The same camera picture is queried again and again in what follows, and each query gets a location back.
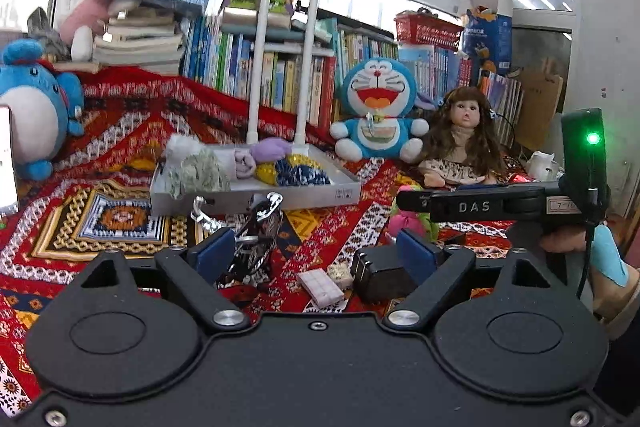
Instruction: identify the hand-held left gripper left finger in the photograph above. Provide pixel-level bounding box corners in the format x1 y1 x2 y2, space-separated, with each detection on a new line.
80 227 251 330

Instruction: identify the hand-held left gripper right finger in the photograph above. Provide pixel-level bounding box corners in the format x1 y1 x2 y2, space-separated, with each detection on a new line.
382 227 556 330

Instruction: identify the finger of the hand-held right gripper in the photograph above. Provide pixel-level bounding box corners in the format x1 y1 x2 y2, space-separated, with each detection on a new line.
396 188 433 214

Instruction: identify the pink and green plush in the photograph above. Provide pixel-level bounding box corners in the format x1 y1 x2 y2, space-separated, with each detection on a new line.
382 199 441 243

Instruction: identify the green-grey cloth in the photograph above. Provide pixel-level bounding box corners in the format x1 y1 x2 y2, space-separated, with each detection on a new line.
167 149 232 200

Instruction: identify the white shallow cardboard box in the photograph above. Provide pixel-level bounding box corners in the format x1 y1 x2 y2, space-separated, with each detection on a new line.
149 139 363 218

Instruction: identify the white fluffy cloth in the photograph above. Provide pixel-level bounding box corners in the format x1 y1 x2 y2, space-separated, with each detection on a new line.
162 134 208 160

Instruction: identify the yellow blue knitted item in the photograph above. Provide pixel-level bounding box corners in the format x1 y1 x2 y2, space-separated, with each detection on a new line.
255 154 333 188

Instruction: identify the purple plush toy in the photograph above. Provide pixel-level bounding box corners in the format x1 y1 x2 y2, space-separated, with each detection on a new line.
250 138 293 164

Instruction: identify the person's right hand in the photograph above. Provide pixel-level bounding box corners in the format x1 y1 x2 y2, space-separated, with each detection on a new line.
540 224 640 324

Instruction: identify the black power adapter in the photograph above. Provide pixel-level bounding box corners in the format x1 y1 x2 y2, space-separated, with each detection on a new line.
350 244 418 303

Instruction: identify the brown cardboard box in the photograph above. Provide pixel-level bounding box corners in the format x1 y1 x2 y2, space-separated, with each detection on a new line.
512 57 565 148

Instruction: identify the small beige block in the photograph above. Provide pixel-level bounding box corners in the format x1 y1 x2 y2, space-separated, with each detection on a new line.
327 263 353 285

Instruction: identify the pink folded cloth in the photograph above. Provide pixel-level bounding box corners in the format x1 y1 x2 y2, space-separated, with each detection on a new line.
231 148 258 180

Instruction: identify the white tile block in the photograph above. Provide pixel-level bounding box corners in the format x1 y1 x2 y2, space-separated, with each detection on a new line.
296 269 346 308

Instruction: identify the brown-haired baby doll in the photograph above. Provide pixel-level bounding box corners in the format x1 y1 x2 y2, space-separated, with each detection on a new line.
417 88 508 188

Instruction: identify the blue cat plush toy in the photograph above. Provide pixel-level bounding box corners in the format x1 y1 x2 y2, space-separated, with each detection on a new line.
330 57 430 164

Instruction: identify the red patterned blanket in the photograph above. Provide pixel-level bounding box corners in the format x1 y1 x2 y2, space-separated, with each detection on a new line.
0 67 551 408

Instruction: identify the blue printed carton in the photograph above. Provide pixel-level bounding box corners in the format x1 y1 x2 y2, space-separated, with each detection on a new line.
460 0 513 75

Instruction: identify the red plastic basket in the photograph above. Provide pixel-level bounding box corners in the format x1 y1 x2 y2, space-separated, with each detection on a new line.
394 9 465 50

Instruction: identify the row of upright books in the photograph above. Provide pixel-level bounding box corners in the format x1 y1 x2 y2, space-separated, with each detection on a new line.
180 14 526 128

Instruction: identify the stack of worn books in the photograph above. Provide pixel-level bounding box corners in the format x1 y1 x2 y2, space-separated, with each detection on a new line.
92 7 188 75

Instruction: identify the blue round plush toy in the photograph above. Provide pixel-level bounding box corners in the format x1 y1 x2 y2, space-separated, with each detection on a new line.
0 39 86 180

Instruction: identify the pink plush toy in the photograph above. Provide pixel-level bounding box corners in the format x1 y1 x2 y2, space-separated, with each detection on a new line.
59 0 126 60

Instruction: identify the grey plush toy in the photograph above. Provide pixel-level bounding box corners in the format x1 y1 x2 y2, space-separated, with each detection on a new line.
26 7 71 62

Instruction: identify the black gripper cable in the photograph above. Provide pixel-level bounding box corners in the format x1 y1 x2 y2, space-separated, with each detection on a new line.
575 189 598 300

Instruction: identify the white pipe frame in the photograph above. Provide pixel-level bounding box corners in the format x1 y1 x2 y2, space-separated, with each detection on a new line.
247 0 321 146

